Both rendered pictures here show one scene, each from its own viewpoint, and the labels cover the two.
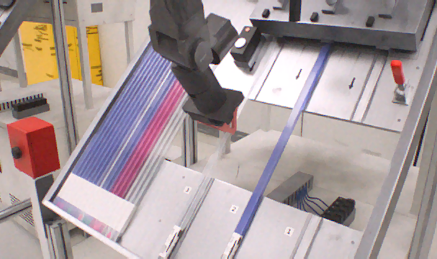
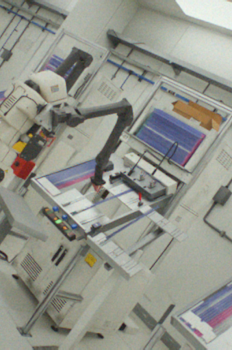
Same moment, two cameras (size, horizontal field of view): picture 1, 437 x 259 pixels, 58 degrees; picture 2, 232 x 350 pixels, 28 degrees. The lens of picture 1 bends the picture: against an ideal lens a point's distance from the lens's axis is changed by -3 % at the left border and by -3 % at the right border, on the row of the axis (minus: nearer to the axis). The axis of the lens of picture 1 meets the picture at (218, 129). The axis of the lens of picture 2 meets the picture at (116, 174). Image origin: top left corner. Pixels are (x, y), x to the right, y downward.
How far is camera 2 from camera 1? 2.41 m
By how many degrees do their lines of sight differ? 19
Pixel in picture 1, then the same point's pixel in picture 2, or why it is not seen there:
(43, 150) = (26, 169)
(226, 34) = (111, 167)
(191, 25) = (105, 158)
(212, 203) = (81, 202)
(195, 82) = (98, 171)
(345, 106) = (126, 201)
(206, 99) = (97, 176)
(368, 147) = (147, 293)
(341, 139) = not seen: hidden behind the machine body
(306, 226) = (100, 214)
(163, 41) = (98, 158)
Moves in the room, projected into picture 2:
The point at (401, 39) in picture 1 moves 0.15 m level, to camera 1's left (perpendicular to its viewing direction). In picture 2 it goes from (148, 194) to (129, 181)
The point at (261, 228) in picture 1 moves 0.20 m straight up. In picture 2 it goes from (89, 210) to (108, 185)
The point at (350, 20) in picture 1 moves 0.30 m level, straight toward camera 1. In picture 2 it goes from (141, 184) to (128, 177)
